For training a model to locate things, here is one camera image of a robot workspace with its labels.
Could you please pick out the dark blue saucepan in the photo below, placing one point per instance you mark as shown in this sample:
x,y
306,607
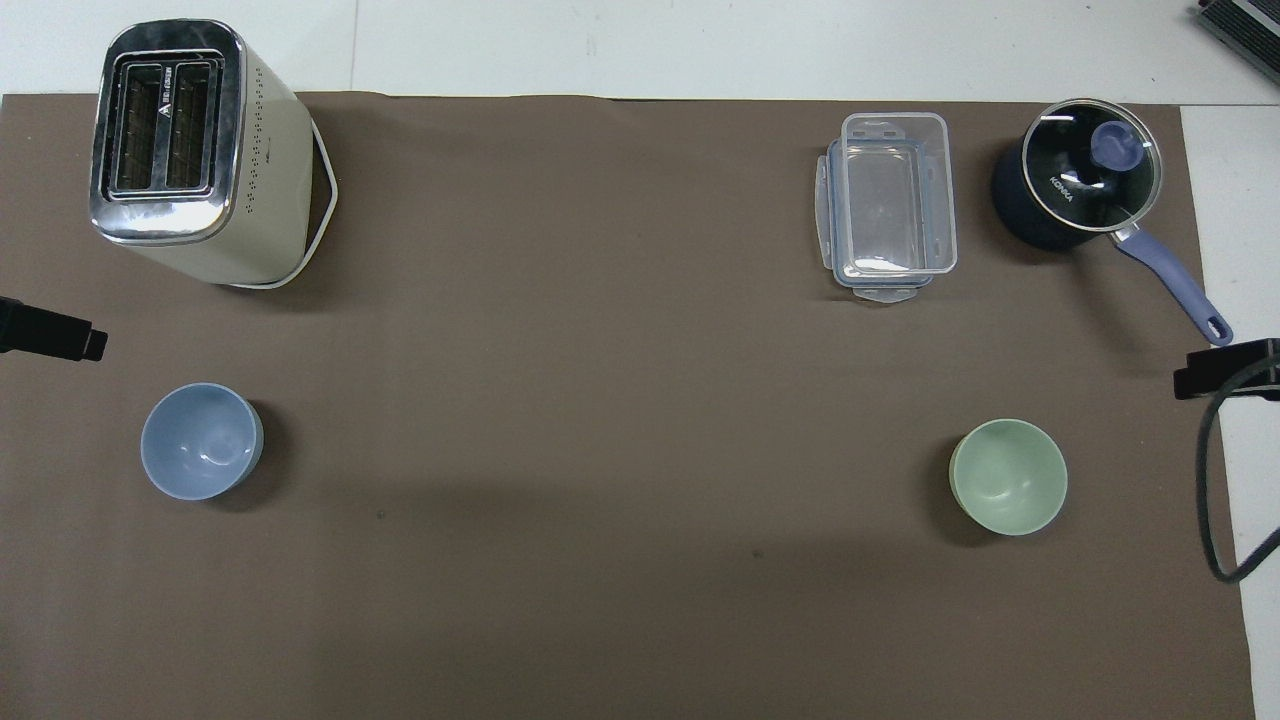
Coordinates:
x,y
1020,215

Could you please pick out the dark grey ribbed device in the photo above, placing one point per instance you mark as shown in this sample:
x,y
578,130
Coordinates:
x,y
1245,22

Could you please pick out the blue bowl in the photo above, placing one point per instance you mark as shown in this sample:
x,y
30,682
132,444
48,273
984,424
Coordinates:
x,y
198,442

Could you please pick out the glass saucepan lid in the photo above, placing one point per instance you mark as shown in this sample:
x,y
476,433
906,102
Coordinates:
x,y
1085,170

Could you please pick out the cream and chrome toaster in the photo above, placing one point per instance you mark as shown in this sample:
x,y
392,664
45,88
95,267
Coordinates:
x,y
255,200

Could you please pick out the green bowl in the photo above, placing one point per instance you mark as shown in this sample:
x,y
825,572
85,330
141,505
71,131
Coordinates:
x,y
1010,478

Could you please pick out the clear plastic container lid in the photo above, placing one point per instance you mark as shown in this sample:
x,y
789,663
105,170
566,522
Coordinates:
x,y
828,215

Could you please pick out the clear plastic food container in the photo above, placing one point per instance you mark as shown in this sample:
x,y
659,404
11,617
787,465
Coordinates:
x,y
895,195

